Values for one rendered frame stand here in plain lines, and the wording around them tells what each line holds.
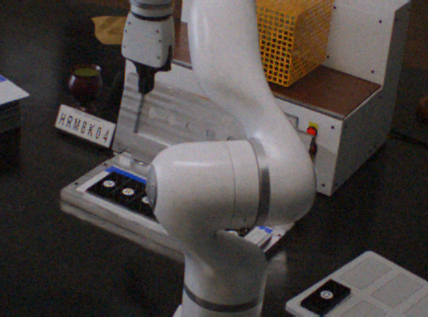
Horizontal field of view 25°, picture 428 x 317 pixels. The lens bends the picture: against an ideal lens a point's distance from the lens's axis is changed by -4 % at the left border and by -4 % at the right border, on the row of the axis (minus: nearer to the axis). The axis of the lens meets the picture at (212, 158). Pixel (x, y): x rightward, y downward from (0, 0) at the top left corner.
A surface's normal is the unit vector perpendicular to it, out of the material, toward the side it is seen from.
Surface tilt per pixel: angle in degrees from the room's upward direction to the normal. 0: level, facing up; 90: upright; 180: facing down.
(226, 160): 25
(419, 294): 0
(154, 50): 89
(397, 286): 0
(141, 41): 90
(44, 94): 0
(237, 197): 75
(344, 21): 90
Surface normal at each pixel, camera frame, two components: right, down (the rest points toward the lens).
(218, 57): -0.29, -0.04
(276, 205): 0.25, 0.47
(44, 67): 0.09, -0.87
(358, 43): -0.51, 0.37
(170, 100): -0.48, 0.15
